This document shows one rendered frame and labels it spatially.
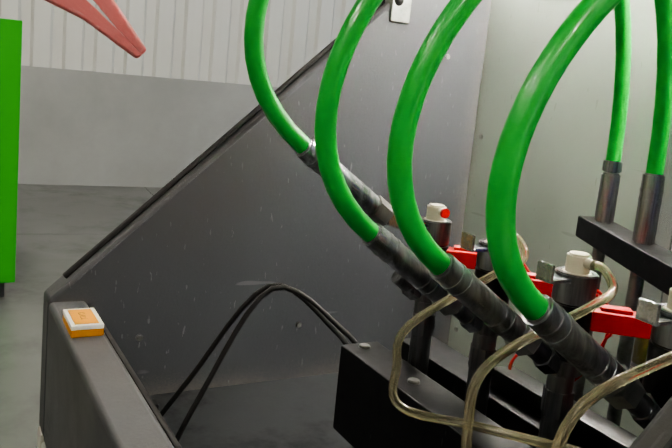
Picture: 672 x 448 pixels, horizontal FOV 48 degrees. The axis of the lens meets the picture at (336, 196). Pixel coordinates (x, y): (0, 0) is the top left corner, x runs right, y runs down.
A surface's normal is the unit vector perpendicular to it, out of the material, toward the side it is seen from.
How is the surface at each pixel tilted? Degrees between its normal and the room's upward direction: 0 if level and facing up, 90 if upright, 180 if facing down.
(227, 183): 90
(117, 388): 0
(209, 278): 90
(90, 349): 0
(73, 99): 90
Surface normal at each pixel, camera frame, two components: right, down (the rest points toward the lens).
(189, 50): 0.40, 0.18
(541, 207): -0.88, 0.00
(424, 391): 0.10, -0.98
